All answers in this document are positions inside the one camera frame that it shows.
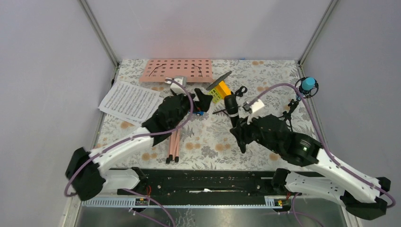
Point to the yellow toy block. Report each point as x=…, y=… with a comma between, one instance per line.
x=223, y=89

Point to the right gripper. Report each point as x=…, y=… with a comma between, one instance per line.
x=240, y=131

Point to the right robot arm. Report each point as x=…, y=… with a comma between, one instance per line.
x=340, y=187

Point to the black small tripod stand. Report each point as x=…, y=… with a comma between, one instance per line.
x=239, y=93

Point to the pink music stand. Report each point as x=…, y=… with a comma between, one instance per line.
x=195, y=70

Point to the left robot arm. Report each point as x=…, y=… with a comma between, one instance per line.
x=86, y=169

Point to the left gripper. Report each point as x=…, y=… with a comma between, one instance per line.
x=204, y=100

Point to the blue toy car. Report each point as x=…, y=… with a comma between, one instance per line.
x=198, y=112

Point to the blue microphone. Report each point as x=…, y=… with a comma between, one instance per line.
x=308, y=87

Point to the black microphone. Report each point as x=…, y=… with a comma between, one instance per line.
x=231, y=107

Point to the white slotted cable duct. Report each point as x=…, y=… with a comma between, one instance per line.
x=247, y=202

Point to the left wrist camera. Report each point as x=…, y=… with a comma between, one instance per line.
x=177, y=84

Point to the sheet music page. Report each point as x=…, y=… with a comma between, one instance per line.
x=132, y=121
x=128, y=100

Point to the green toy grid piece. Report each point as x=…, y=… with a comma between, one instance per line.
x=216, y=96

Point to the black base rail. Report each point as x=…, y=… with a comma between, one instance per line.
x=169, y=183

